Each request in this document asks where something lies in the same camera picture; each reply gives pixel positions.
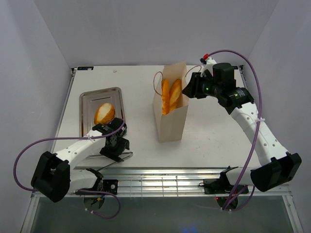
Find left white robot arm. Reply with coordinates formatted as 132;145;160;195
31;117;130;202

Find metal tongs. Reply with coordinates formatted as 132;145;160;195
97;151;134;171

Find long baguette bread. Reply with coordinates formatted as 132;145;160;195
169;79;182;112
162;79;170;115

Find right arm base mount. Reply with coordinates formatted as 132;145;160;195
198;179;234;194

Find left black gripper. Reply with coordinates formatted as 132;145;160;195
100;136;130;163

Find metal tray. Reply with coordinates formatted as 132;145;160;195
79;86;126;136

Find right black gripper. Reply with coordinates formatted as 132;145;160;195
181;72;221;99

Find aluminium frame rail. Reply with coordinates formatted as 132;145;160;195
31;167;292;199

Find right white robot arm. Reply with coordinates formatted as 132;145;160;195
182;63;302;192

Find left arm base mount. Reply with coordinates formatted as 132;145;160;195
97;180;119;195

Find oval bread loaf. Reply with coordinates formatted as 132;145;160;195
94;103;115;125

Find beige paper bag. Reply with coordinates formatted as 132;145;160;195
153;62;189;143

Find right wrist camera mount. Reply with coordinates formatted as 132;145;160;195
200;54;217;77

